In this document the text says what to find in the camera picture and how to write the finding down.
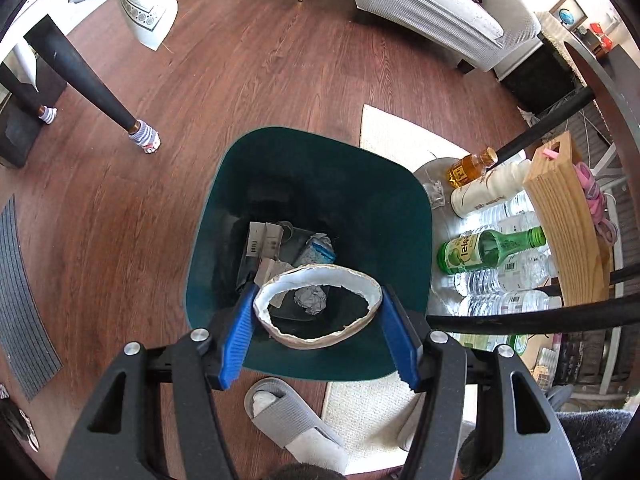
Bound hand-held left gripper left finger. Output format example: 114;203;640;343
55;282;258;480

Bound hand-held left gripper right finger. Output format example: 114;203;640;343
382;285;583;480

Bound torn white barcode carton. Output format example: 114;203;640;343
246;221;284;261

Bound cardboard tape roll core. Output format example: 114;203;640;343
253;264;383;350

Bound dark green trash bin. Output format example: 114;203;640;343
185;126;433;383

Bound grey slipper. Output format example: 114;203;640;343
244;377;348;476

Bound round grey side table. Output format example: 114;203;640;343
415;42;640;361

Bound green glass bottle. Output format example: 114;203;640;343
437;226;546;276

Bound pile of clear water bottles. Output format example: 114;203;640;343
455;192;558;356

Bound small clear glass cup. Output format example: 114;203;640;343
425;180;447;208

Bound white plastic bottle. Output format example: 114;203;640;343
450;160;531;218

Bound amber glass bottle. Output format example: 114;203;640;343
446;147;498;188

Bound wooden crate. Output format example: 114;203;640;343
522;132;613;308

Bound beige rug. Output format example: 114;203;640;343
322;105;526;476

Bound grey striped floor mat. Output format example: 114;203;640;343
0;197;63;401

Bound grey fuzzy cloth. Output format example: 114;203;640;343
555;409;632;480

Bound sideboard with beige fringed cloth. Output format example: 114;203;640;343
500;10;586;111

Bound black table leg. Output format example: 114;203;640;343
24;15;138;133
0;62;43;113

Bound grey armchair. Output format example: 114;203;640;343
355;0;543;73

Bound pale patterned tablecloth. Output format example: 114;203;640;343
0;0;178;86

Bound pink cords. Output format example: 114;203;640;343
575;162;621;246

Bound wooden picture frame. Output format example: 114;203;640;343
548;0;588;28

